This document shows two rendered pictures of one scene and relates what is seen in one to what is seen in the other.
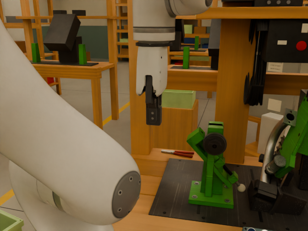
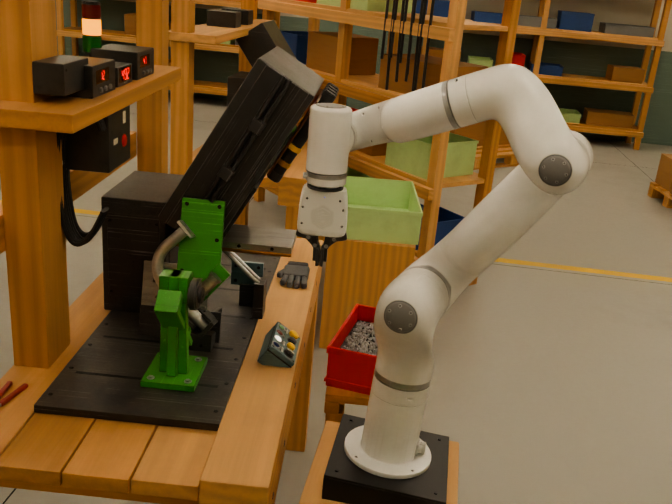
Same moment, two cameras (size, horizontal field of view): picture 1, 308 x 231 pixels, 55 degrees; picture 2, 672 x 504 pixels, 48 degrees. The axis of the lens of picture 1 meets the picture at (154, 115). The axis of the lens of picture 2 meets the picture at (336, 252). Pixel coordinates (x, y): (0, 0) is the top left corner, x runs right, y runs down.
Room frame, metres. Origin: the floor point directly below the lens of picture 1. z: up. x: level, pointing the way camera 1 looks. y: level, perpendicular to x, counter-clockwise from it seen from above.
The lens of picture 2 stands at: (0.86, 1.47, 1.86)
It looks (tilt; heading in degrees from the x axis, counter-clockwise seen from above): 20 degrees down; 259
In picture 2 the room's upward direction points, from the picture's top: 5 degrees clockwise
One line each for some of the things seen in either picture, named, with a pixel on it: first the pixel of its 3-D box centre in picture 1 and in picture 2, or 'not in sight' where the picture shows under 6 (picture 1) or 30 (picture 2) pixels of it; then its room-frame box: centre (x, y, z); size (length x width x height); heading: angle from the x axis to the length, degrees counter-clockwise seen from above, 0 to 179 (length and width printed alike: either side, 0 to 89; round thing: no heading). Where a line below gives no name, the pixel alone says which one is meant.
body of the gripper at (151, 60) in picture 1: (154, 66); (323, 206); (0.62, 0.00, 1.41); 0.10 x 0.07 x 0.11; 168
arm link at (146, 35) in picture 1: (154, 35); (324, 177); (0.62, 0.00, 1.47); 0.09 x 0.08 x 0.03; 168
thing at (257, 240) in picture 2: not in sight; (227, 237); (0.79, -0.62, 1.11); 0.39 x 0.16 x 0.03; 168
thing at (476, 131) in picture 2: not in sight; (490, 139); (-2.36, -6.75, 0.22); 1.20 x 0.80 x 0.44; 25
